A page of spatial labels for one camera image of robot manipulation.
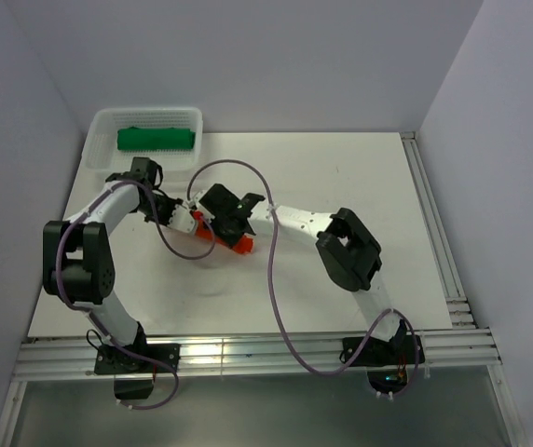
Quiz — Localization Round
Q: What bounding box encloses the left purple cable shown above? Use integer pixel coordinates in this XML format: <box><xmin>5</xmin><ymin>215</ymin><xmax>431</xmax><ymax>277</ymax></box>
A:
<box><xmin>55</xmin><ymin>180</ymin><xmax>216</xmax><ymax>411</ymax></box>

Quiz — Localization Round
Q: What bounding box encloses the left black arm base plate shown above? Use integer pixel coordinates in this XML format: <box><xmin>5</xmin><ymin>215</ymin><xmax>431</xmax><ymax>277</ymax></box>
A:
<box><xmin>94</xmin><ymin>344</ymin><xmax>181</xmax><ymax>375</ymax></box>

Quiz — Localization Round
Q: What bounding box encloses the purple cable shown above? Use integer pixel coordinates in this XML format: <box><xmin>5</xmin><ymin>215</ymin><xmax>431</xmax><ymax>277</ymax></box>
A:
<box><xmin>55</xmin><ymin>180</ymin><xmax>216</xmax><ymax>411</ymax></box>
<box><xmin>186</xmin><ymin>159</ymin><xmax>420</xmax><ymax>400</ymax></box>

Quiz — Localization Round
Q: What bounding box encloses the right side aluminium rail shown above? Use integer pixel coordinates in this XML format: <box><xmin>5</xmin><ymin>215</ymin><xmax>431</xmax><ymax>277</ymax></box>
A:
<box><xmin>399</xmin><ymin>130</ymin><xmax>491</xmax><ymax>330</ymax></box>

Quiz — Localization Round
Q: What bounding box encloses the white perforated plastic basket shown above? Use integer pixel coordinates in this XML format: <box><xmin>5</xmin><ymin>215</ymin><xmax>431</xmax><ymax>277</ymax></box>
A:
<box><xmin>79</xmin><ymin>106</ymin><xmax>203</xmax><ymax>176</ymax></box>

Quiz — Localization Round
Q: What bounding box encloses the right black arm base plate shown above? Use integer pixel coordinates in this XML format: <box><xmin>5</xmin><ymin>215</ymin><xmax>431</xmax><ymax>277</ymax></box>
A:
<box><xmin>351</xmin><ymin>335</ymin><xmax>426</xmax><ymax>367</ymax></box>

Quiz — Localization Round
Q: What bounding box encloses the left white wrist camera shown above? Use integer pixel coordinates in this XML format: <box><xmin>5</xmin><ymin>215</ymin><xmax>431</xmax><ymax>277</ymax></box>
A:
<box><xmin>168</xmin><ymin>205</ymin><xmax>198</xmax><ymax>234</ymax></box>

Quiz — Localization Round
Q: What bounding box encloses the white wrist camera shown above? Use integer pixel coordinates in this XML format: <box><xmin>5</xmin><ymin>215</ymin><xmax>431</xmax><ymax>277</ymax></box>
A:
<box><xmin>187</xmin><ymin>189</ymin><xmax>207</xmax><ymax>214</ymax></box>
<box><xmin>168</xmin><ymin>205</ymin><xmax>198</xmax><ymax>234</ymax></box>

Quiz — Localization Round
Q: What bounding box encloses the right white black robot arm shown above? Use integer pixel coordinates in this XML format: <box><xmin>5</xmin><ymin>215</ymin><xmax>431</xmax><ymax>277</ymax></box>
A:
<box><xmin>191</xmin><ymin>183</ymin><xmax>404</xmax><ymax>363</ymax></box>

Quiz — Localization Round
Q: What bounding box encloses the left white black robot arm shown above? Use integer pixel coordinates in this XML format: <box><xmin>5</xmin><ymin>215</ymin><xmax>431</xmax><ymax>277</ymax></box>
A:
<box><xmin>43</xmin><ymin>157</ymin><xmax>198</xmax><ymax>372</ymax></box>

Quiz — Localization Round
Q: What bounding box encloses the orange polo t shirt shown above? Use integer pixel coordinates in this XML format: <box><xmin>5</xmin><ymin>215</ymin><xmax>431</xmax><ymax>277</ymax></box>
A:
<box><xmin>190</xmin><ymin>210</ymin><xmax>255</xmax><ymax>256</ymax></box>

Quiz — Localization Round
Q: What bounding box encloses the rolled green t shirt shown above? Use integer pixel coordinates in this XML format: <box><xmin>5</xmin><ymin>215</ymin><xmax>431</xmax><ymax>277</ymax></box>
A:
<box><xmin>116</xmin><ymin>127</ymin><xmax>196</xmax><ymax>152</ymax></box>

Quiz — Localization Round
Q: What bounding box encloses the front aluminium rail frame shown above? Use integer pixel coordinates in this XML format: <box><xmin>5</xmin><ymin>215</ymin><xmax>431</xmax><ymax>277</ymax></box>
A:
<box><xmin>0</xmin><ymin>328</ymin><xmax>528</xmax><ymax>446</ymax></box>

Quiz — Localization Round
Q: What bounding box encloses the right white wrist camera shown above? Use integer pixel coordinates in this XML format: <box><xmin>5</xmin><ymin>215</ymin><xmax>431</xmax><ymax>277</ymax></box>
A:
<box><xmin>187</xmin><ymin>189</ymin><xmax>207</xmax><ymax>214</ymax></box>

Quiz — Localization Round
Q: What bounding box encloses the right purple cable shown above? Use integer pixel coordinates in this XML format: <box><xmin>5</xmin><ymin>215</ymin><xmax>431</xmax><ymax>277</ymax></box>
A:
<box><xmin>186</xmin><ymin>159</ymin><xmax>420</xmax><ymax>400</ymax></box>

